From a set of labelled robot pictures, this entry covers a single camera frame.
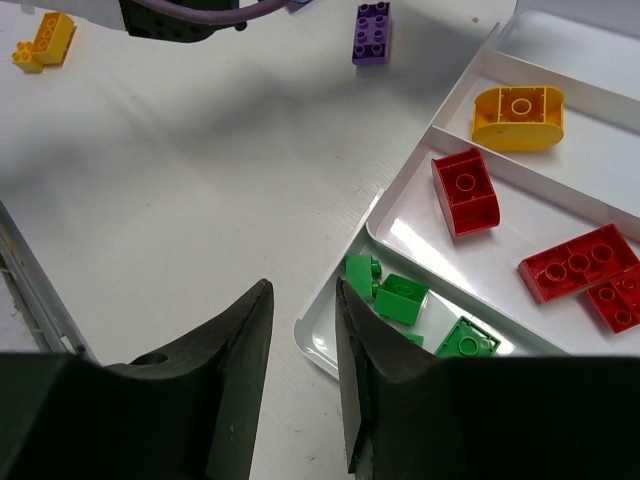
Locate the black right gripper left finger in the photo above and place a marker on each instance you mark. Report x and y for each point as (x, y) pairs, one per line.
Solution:
(186, 410)

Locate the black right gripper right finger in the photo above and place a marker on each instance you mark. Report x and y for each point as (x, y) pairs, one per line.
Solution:
(408, 414)

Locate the green thin lego plate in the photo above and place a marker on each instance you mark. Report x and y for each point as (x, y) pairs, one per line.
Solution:
(466, 339)

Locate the green lego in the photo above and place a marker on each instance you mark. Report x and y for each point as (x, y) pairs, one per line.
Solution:
(400, 299)

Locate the small green lego brick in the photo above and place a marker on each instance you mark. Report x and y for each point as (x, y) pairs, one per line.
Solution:
(364, 273)

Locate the red half-round lego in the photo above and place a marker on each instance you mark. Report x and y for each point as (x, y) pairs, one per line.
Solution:
(465, 193)

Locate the red long lego brick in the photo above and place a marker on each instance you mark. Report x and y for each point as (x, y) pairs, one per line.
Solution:
(577, 264)

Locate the small red square lego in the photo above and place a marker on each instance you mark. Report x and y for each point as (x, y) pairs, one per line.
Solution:
(616, 300)

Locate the yellow round lego piece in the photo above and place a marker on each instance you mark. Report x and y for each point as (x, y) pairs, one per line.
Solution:
(519, 118)

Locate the purple lego plate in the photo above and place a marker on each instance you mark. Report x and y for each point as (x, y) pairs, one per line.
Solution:
(372, 34)

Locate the yellow lego brick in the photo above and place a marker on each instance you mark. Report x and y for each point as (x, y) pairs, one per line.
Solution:
(50, 45)

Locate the green square lego brick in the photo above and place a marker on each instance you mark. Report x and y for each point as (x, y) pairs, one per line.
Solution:
(415, 339)

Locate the purple tall lego brick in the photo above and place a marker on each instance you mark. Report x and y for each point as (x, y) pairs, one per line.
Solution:
(296, 4)

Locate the white divided sorting tray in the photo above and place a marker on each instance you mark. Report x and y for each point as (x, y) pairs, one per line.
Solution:
(590, 51)

